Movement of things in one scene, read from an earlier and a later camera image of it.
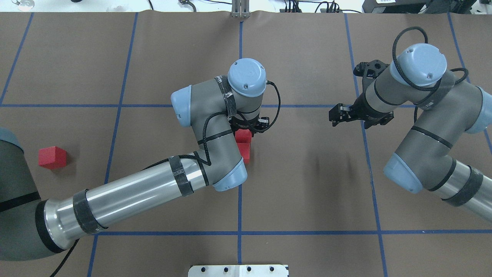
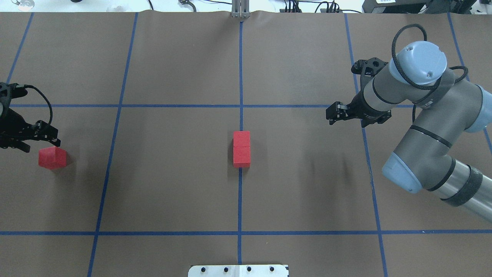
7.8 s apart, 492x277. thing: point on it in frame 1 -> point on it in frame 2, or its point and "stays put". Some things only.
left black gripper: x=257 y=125 -> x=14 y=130
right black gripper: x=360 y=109 stays put
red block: x=244 y=149 stays put
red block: x=52 y=157 stays put
